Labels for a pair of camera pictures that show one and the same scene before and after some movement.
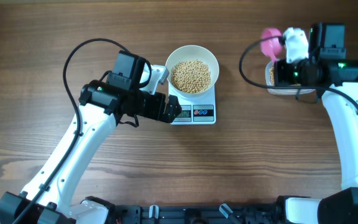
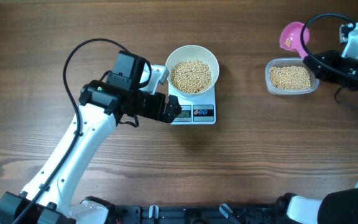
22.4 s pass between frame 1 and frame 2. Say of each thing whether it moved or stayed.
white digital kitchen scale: stayed
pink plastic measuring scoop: moved
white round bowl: stayed
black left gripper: stayed
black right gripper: moved
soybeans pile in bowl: stayed
